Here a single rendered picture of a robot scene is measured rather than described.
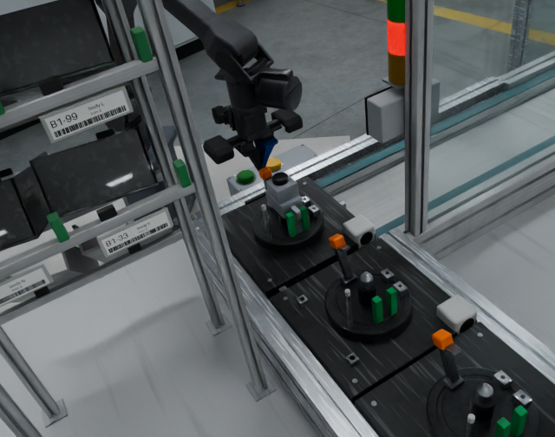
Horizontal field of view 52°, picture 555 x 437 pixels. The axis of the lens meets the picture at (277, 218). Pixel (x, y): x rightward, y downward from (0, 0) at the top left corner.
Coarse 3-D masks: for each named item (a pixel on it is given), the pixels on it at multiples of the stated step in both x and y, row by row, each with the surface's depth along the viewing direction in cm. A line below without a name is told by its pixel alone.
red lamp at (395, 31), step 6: (390, 24) 83; (396, 24) 83; (402, 24) 82; (390, 30) 84; (396, 30) 83; (402, 30) 83; (390, 36) 85; (396, 36) 84; (402, 36) 83; (390, 42) 85; (396, 42) 84; (402, 42) 84; (390, 48) 86; (396, 48) 85; (402, 48) 84; (396, 54) 85; (402, 54) 85
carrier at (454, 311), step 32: (352, 256) 103; (384, 256) 102; (288, 288) 99; (320, 288) 98; (352, 288) 94; (384, 288) 93; (416, 288) 95; (288, 320) 94; (320, 320) 93; (352, 320) 87; (384, 320) 88; (416, 320) 90; (448, 320) 87; (320, 352) 88; (352, 352) 87; (384, 352) 86; (416, 352) 85; (352, 384) 83
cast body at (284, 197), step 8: (272, 176) 104; (280, 176) 103; (288, 176) 105; (272, 184) 103; (280, 184) 103; (288, 184) 103; (296, 184) 103; (272, 192) 104; (280, 192) 102; (288, 192) 103; (296, 192) 104; (272, 200) 106; (280, 200) 103; (288, 200) 104; (296, 200) 104; (280, 208) 104; (288, 208) 104; (296, 208) 104; (296, 216) 103
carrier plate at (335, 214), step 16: (304, 192) 119; (320, 192) 118; (240, 208) 118; (256, 208) 117; (320, 208) 114; (336, 208) 114; (224, 224) 115; (240, 224) 114; (336, 224) 110; (240, 240) 110; (320, 240) 107; (352, 240) 106; (240, 256) 107; (256, 256) 106; (272, 256) 106; (288, 256) 105; (304, 256) 105; (320, 256) 104; (256, 272) 103; (272, 272) 103; (288, 272) 102; (304, 272) 102; (272, 288) 100
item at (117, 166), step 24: (96, 144) 67; (120, 144) 68; (144, 144) 68; (48, 168) 66; (72, 168) 67; (96, 168) 67; (120, 168) 68; (144, 168) 69; (48, 192) 67; (72, 192) 67; (96, 192) 68; (120, 192) 69
